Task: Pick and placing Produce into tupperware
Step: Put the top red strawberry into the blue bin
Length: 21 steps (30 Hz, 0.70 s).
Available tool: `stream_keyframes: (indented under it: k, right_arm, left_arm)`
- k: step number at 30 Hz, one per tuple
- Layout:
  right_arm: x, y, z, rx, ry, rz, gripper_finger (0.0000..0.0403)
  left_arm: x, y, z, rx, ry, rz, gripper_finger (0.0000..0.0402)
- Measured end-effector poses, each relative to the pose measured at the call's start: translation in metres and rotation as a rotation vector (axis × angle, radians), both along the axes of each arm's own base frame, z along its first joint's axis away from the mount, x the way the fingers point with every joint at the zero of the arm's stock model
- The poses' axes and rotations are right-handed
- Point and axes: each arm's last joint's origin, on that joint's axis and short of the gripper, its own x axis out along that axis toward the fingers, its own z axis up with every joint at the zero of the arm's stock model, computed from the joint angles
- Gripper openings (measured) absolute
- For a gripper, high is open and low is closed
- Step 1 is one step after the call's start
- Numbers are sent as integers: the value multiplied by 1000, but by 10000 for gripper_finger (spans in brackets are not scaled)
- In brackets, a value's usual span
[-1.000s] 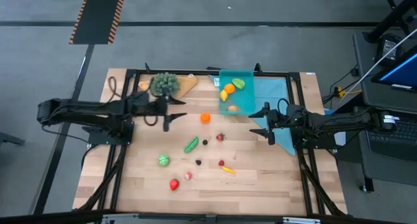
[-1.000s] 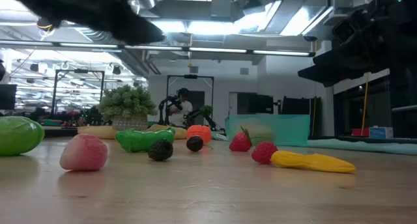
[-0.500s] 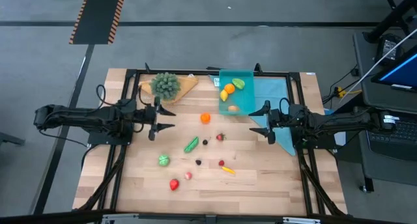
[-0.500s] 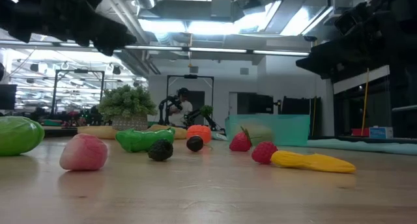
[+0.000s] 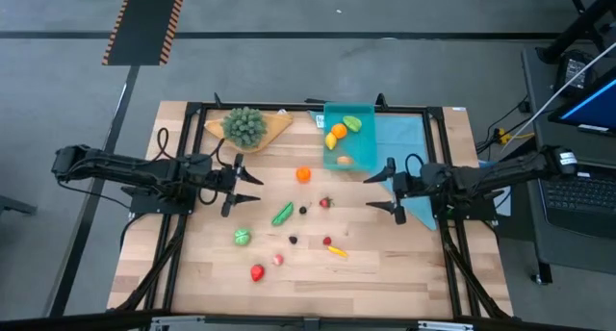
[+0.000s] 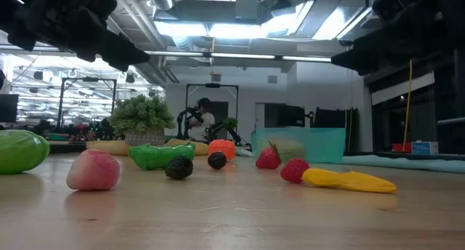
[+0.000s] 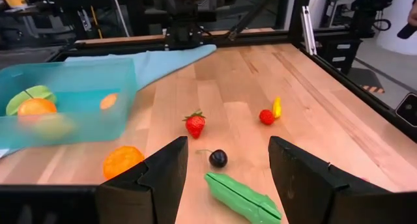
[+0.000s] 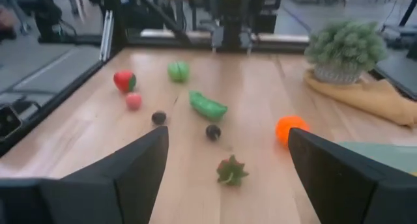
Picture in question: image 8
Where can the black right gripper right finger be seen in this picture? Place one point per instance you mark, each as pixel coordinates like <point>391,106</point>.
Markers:
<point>352,191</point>

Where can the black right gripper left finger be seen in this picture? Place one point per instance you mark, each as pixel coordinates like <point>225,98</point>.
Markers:
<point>130,185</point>

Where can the pink toy peach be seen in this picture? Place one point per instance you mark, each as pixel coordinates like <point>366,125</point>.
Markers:
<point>133,101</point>

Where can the orange toy fruit with seam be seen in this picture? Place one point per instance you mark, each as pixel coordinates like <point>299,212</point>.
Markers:
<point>286,128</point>

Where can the small leafy toy strawberry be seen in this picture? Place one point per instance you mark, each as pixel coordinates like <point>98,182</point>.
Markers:
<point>231,172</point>

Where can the green toy pea pod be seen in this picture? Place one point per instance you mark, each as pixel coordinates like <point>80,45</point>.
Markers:
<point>208,106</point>

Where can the green toy bell pepper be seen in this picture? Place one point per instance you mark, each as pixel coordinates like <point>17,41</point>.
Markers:
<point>178,71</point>

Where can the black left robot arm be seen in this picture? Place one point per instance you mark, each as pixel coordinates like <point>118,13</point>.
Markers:
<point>233,15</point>

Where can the black toy blackberry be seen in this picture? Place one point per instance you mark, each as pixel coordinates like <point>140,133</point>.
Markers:
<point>159,118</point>

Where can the mustard yellow cloth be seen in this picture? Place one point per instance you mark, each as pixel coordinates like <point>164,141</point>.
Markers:
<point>374,100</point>

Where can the large red toy strawberry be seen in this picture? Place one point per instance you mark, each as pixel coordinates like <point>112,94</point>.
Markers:
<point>123,81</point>

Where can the artificial green potted plant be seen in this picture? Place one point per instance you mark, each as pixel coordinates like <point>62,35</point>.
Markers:
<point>345,48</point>

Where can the small black camera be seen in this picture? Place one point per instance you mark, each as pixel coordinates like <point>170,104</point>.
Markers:
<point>9,123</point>

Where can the silver aluminium bracket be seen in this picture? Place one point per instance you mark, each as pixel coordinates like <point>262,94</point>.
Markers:
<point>106,35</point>

